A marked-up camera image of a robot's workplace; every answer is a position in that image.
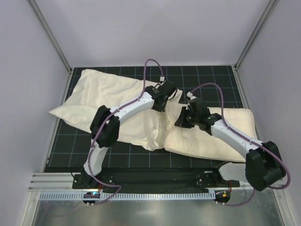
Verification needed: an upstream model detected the cream pillow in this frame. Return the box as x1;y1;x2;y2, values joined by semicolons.
164;102;257;162

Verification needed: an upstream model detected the cream pillowcase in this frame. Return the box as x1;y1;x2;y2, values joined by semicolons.
48;68;183;152

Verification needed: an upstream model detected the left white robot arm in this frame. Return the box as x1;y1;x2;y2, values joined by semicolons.
81;81;177;189

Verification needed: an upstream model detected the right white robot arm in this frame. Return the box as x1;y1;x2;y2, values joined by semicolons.
175;97;288;191

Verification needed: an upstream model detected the black grid mat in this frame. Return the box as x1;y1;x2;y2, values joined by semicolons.
45;65;246;172

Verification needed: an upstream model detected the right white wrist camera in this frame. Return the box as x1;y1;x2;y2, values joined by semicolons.
185;92;197;110

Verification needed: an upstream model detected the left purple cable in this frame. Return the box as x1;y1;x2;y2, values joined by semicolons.
88;58;165;217

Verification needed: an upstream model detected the purple cable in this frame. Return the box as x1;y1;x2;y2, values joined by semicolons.
88;58;165;217
187;83;290;208

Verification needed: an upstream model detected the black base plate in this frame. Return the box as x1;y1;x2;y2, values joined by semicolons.
71;167;240;193

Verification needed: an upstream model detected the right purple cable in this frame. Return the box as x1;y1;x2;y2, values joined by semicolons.
187;83;290;208

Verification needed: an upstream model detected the right aluminium frame post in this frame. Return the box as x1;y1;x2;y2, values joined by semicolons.
234;0;278;70

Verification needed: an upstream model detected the aluminium frame post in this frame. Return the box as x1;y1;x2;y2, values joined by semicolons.
234;0;278;70
27;0;72;74

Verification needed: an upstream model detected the left aluminium frame post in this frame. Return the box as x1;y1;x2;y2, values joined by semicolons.
27;0;72;74

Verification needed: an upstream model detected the aluminium rail front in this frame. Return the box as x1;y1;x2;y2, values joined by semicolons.
30;172;243;191

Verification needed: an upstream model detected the slotted cable duct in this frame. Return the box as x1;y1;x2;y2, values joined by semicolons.
39;191;215;201

